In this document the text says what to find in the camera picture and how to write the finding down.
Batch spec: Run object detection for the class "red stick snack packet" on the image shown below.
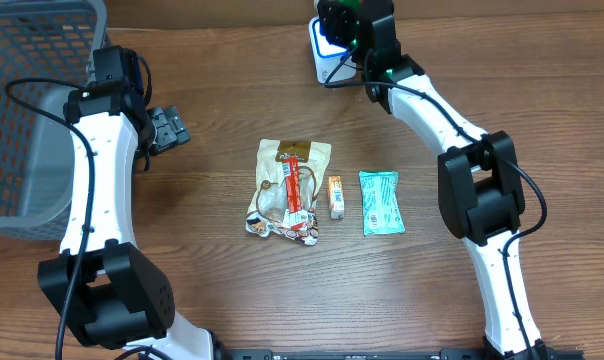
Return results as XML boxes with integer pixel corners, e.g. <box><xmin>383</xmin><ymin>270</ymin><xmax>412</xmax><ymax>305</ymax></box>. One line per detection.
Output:
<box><xmin>282</xmin><ymin>157</ymin><xmax>305</xmax><ymax>231</ymax></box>

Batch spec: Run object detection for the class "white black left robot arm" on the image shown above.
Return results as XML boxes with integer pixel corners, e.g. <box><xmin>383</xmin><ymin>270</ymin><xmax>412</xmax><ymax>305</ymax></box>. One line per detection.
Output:
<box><xmin>38</xmin><ymin>81</ymin><xmax>230</xmax><ymax>359</ymax></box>

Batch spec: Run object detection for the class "small orange snack packet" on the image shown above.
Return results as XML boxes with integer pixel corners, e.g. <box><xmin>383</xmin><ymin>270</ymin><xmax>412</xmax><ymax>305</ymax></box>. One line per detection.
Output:
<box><xmin>328</xmin><ymin>176</ymin><xmax>345</xmax><ymax>220</ymax></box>

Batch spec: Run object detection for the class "teal orange snack packet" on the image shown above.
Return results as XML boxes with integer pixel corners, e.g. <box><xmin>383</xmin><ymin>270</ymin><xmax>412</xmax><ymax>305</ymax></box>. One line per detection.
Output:
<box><xmin>359</xmin><ymin>171</ymin><xmax>406</xmax><ymax>236</ymax></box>

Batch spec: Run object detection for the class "white barcode scanner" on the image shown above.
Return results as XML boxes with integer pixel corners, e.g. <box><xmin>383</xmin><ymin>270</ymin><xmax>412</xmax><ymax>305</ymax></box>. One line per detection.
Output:
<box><xmin>308</xmin><ymin>16</ymin><xmax>357</xmax><ymax>83</ymax></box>

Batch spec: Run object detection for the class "beige pet treat bag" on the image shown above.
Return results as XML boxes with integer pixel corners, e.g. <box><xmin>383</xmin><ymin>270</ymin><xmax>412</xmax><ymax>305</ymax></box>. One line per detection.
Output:
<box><xmin>245</xmin><ymin>139</ymin><xmax>332</xmax><ymax>246</ymax></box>

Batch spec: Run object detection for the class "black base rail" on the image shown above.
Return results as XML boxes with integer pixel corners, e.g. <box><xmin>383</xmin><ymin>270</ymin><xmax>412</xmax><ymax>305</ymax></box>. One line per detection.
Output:
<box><xmin>216</xmin><ymin>347</ymin><xmax>586</xmax><ymax>360</ymax></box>

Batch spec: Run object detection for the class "white green round container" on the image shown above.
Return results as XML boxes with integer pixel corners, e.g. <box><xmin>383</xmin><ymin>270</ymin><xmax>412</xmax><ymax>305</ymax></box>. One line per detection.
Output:
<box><xmin>342</xmin><ymin>0</ymin><xmax>364</xmax><ymax>9</ymax></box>

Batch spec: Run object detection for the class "grey plastic mesh basket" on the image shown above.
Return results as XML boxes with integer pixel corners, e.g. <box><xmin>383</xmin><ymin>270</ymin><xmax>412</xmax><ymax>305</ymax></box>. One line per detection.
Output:
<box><xmin>0</xmin><ymin>0</ymin><xmax>109</xmax><ymax>241</ymax></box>

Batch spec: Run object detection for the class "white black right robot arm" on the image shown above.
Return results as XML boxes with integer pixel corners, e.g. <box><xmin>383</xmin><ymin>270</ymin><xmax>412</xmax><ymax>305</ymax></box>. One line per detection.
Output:
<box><xmin>314</xmin><ymin>0</ymin><xmax>559</xmax><ymax>359</ymax></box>

